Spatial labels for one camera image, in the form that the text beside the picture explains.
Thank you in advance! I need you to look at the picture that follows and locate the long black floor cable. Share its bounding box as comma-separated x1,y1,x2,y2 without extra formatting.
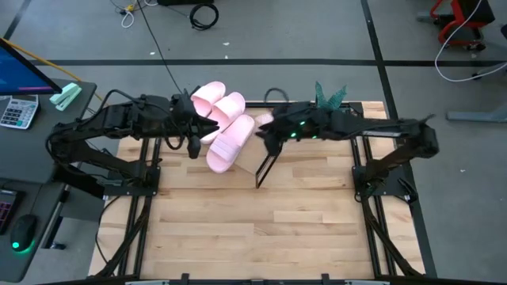
136,0,184,95

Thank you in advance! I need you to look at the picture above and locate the black computer monitor blue screen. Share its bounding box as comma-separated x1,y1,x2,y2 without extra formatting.
0,37,63,97

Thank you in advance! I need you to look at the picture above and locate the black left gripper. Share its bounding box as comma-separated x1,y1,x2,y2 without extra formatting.
170,91,220,138

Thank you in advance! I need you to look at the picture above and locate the long white floor cable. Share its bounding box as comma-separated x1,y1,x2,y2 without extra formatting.
434,0,507,83

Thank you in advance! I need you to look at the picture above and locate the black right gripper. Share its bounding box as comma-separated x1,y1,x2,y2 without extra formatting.
256,101,320,142

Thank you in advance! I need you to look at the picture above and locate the black mouse with green light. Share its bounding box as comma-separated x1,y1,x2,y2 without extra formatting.
10,213,39,253

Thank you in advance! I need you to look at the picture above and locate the red and black cart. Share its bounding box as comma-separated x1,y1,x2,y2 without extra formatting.
416,0,496,52

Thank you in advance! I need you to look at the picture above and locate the coiled black cable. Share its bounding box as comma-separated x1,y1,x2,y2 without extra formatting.
189,2,220,32

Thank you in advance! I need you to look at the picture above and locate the snake plant in white pot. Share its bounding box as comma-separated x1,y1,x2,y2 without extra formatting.
314,81,349,112

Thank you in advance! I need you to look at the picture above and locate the grey desk calculator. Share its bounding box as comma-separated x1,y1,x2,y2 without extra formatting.
0,94,40,131

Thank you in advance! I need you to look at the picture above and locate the pink foam slide sandal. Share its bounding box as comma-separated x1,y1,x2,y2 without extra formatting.
253,112,275,134
205,113,256,174
190,81,227,118
199,91,246,146

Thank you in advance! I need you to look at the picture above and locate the white cable with yellow plug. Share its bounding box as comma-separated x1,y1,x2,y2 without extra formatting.
109,0,159,29

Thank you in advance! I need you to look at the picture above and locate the mint green stapler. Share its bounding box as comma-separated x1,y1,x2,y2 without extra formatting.
49,82,83,112

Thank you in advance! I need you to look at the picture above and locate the grey desk base leg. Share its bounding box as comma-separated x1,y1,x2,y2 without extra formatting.
446,110,507,123

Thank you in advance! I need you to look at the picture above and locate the small black cable loop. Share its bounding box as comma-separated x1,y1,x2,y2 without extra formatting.
264,87,292,105

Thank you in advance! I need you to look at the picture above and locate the dark grey side desk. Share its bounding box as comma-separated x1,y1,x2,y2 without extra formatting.
0,78,120,283

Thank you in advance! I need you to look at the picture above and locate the black floor box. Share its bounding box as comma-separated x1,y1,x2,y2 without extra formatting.
156,0,215,6

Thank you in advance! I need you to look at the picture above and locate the black keyboard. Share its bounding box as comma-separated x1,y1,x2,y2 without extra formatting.
0,188,21,235

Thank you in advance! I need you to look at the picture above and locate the yellow floor cable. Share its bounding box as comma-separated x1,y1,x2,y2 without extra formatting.
3,38,105,102

